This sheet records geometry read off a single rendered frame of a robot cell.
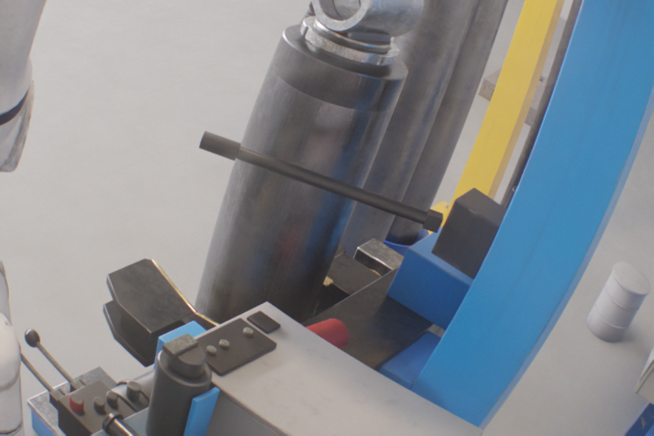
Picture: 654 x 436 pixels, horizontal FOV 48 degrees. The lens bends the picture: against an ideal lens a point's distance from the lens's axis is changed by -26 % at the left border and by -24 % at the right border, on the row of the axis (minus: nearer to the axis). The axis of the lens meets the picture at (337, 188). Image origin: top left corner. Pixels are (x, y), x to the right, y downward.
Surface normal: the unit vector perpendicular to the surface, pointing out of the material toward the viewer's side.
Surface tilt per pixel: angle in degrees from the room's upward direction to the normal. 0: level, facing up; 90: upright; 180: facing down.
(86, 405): 0
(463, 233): 90
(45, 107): 0
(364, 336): 0
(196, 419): 90
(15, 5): 115
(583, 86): 90
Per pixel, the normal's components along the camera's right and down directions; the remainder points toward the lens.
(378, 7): 0.60, 0.50
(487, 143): -0.52, 0.22
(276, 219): -0.15, 0.41
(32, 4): 0.61, 0.77
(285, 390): 0.33, -0.84
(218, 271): -0.73, 0.07
